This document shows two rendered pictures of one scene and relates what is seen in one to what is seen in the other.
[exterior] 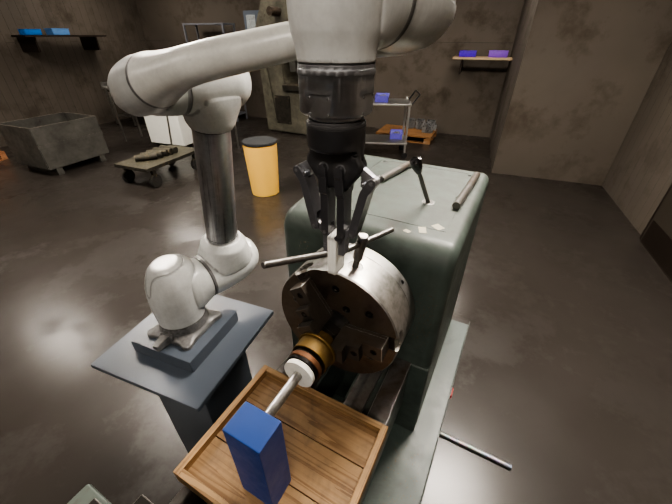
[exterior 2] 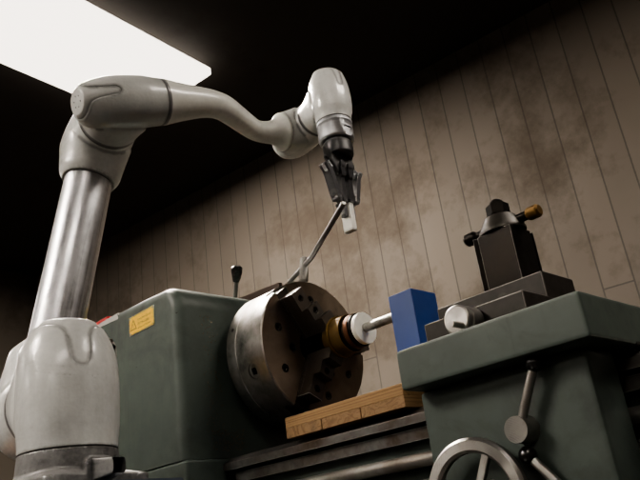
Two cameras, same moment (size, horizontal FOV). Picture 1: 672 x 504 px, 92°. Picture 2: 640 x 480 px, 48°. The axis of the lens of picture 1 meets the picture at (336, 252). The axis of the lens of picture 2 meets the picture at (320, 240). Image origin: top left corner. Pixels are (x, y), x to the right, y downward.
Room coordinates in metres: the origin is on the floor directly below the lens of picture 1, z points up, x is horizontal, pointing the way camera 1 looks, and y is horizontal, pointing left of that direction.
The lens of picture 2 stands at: (0.09, 1.54, 0.69)
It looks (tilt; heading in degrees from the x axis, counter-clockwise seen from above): 22 degrees up; 285
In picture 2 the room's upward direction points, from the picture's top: 8 degrees counter-clockwise
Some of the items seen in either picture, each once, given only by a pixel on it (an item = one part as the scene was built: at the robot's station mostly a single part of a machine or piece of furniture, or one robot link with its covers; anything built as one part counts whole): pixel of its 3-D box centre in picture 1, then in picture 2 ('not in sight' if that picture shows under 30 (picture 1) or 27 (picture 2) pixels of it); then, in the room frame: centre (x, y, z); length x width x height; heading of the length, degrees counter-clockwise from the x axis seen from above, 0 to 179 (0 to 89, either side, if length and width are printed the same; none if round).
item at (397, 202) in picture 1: (391, 241); (193, 398); (0.96, -0.19, 1.06); 0.59 x 0.48 x 0.39; 152
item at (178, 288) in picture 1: (176, 287); (67, 386); (0.83, 0.52, 0.97); 0.18 x 0.16 x 0.22; 141
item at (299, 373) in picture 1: (283, 395); (383, 320); (0.37, 0.10, 1.08); 0.13 x 0.07 x 0.07; 152
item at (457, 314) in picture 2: not in sight; (459, 320); (0.18, 0.50, 0.95); 0.07 x 0.04 x 0.04; 62
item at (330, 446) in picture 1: (287, 452); (404, 414); (0.36, 0.11, 0.88); 0.36 x 0.30 x 0.04; 62
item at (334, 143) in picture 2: (336, 153); (339, 160); (0.43, 0.00, 1.53); 0.08 x 0.07 x 0.09; 62
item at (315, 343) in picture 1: (313, 354); (346, 334); (0.46, 0.05, 1.08); 0.09 x 0.09 x 0.09; 62
